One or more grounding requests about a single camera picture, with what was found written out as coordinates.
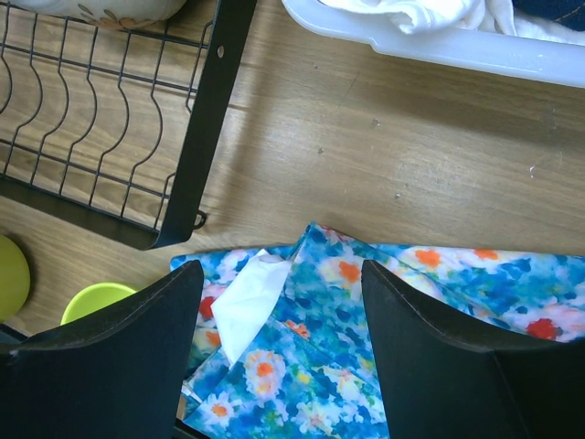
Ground black wire dish rack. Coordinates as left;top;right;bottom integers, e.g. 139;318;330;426
1;1;257;251

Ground white bowl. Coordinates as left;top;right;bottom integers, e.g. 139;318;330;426
10;0;186;30

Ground white cloth in basket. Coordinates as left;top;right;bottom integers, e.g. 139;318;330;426
324;0;584;46

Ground dark blue jeans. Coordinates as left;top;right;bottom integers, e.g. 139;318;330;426
512;0;584;31

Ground orange bowl centre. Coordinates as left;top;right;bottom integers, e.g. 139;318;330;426
0;236;31;322

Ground white plastic laundry basket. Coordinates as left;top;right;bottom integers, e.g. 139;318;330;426
282;1;584;89

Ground blue floral cloth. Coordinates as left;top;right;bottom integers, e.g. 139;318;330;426
170;223;584;438

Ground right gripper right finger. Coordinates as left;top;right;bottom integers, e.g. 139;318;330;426
362;260;584;438

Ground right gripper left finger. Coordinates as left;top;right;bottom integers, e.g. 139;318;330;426
1;262;204;438

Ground lime green bowl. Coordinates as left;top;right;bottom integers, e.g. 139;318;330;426
60;282;137;326

